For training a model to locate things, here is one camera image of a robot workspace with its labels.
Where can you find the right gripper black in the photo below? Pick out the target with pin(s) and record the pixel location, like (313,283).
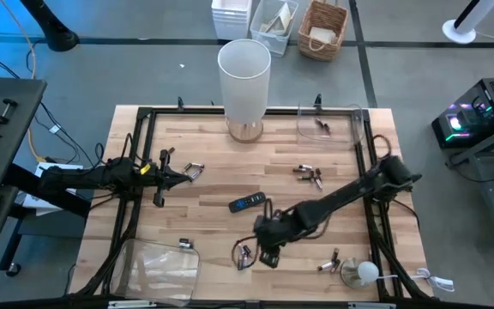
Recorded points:
(272,234)

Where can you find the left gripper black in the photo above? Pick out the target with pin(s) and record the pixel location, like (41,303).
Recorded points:
(160,177)

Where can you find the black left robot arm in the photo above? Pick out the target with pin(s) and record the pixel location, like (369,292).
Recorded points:
(101,176)

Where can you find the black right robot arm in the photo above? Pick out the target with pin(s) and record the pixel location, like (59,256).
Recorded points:
(341,193)

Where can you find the silver AA battery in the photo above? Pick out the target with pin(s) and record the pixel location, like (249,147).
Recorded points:
(195,165)
(185,244)
(324,266)
(242,263)
(196,174)
(187,169)

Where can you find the black remote control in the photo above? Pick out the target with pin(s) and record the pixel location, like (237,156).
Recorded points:
(247,202)

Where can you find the black table clamp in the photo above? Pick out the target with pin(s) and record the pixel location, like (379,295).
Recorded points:
(180,104)
(318,100)

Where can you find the brass base bulb lamp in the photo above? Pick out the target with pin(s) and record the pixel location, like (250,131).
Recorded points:
(367,271)

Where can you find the clear plastic bin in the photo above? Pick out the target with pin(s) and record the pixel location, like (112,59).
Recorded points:
(157,274)
(345,129)

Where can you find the white shade wooden table lamp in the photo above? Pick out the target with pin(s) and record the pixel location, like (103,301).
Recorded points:
(244,77)

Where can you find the black desk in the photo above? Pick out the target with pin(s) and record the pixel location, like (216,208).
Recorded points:
(11,146)

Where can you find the clear storage box with papers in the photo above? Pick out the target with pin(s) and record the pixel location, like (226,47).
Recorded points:
(272,40)

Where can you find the stacked white plastic bins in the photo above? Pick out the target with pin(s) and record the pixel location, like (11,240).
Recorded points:
(232,19)

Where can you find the wicker basket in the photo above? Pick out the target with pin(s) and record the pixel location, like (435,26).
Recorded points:
(333,17)

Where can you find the black side table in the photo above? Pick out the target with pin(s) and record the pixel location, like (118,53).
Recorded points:
(493,193)

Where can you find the computer case with coloured lights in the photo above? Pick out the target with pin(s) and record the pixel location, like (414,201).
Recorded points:
(487,107)

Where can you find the black pole white round base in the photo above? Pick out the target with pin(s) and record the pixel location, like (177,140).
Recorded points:
(459,32)

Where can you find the silver bracket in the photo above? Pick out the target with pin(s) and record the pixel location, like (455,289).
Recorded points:
(371,305)
(131,304)

